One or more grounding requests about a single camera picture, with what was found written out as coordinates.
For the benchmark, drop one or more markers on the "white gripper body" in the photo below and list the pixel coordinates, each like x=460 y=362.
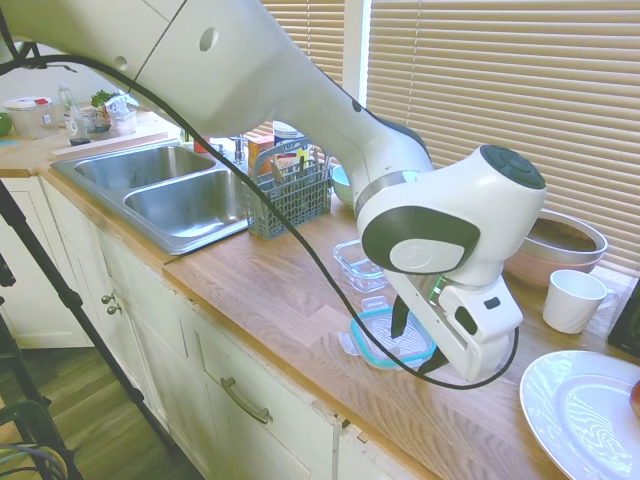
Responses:
x=480 y=360

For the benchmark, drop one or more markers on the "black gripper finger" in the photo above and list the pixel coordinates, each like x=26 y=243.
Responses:
x=432 y=364
x=400 y=317

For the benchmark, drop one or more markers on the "clear lid with teal seal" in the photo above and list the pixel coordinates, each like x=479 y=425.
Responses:
x=372 y=335

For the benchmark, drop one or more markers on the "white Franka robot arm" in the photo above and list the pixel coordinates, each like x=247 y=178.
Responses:
x=250 y=65

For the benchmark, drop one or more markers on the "square glass food container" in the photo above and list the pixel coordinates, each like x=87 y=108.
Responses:
x=357 y=265

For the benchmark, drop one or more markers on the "clear container with greens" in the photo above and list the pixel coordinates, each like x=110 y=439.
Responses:
x=117 y=117

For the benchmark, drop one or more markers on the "white mug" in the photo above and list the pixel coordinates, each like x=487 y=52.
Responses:
x=567 y=305

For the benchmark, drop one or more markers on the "pink bowl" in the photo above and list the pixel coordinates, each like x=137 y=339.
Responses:
x=550 y=272

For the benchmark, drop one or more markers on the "white dinner plate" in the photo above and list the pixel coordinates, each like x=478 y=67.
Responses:
x=580 y=415

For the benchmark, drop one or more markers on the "light green bowl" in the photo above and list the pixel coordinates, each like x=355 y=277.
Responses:
x=341 y=187

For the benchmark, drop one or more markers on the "black appliance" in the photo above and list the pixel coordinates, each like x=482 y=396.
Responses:
x=627 y=325

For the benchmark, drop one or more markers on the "grey plastic cutlery basket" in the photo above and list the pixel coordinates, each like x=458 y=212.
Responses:
x=295 y=200

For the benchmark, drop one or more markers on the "red fruit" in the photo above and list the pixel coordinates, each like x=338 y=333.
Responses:
x=636 y=400

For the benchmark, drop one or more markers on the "silver metal utensil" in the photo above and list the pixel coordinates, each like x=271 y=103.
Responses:
x=327 y=161

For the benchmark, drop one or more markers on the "white canister with blue label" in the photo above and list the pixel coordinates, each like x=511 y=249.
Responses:
x=287 y=134

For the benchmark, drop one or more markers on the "orange cardboard box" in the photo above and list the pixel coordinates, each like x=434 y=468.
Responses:
x=260 y=150

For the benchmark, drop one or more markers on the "white kitchen cabinet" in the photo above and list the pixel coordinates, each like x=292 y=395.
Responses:
x=175 y=350

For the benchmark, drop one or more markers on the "chrome sink side sprayer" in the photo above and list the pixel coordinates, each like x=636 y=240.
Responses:
x=220 y=150

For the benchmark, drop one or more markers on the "stainless steel double sink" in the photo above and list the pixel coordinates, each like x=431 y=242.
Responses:
x=175 y=210

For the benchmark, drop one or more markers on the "wide beige window blind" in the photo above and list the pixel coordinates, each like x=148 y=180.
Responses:
x=500 y=75

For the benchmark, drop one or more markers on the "clear spray bottle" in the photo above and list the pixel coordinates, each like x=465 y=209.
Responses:
x=185 y=136

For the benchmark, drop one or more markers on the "metal cabinet knob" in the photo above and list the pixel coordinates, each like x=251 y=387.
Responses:
x=114 y=309
x=107 y=299

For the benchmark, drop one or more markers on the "narrow beige window blind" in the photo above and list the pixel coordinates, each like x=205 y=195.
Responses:
x=320 y=35

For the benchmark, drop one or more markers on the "light wooden strip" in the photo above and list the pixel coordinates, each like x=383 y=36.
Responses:
x=110 y=142

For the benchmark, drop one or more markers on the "black tripod stand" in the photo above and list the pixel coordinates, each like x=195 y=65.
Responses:
x=60 y=285

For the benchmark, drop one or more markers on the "clear glass bottle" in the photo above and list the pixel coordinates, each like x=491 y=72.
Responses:
x=75 y=115

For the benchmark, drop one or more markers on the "white lidded plastic tub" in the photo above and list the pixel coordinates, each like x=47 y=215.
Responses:
x=27 y=120

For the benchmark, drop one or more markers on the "green apple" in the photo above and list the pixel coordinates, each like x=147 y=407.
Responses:
x=4 y=124

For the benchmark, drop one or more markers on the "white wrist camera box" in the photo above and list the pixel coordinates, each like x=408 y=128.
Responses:
x=480 y=310

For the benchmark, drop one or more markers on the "dark green metal frame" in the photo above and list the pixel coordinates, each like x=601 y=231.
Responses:
x=40 y=430

